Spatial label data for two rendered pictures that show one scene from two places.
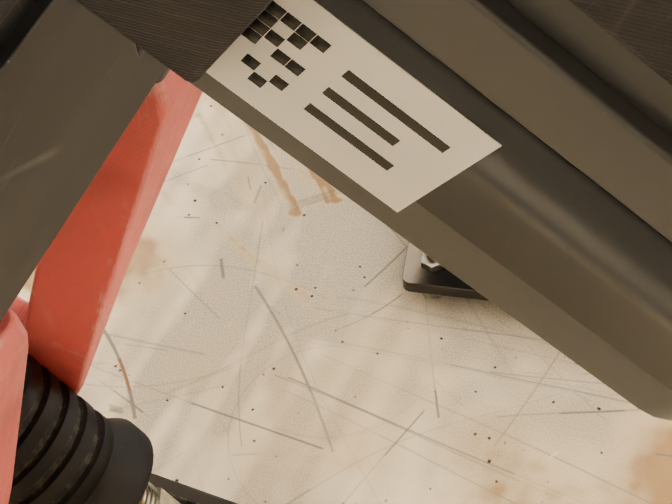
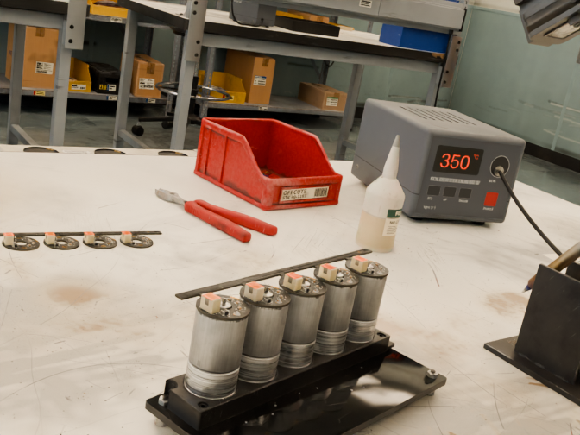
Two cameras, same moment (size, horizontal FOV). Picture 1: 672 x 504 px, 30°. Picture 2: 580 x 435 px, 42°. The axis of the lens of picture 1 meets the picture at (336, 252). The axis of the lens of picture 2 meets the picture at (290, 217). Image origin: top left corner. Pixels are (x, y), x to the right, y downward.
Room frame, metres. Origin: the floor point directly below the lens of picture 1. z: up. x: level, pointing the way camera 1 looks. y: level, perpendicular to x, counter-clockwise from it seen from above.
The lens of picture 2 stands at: (0.58, 0.04, 0.96)
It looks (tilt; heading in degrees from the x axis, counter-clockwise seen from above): 17 degrees down; 202
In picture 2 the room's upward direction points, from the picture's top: 11 degrees clockwise
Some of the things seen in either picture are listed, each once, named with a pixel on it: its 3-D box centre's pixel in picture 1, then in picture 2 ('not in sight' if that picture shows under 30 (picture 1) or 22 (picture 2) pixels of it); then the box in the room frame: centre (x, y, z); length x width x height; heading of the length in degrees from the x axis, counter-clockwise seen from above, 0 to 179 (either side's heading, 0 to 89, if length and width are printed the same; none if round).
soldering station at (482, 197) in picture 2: not in sight; (431, 160); (-0.23, -0.14, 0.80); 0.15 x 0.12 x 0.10; 44
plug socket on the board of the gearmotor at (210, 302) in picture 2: not in sight; (211, 302); (0.30, -0.11, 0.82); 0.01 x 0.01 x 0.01; 73
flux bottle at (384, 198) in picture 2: not in sight; (385, 192); (-0.04, -0.13, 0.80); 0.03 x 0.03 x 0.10
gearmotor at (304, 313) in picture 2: not in sight; (294, 327); (0.24, -0.09, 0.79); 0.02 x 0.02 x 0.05
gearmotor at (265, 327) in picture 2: not in sight; (256, 339); (0.26, -0.10, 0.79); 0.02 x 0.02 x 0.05
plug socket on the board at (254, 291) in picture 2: not in sight; (255, 291); (0.27, -0.10, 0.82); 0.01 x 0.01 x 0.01; 73
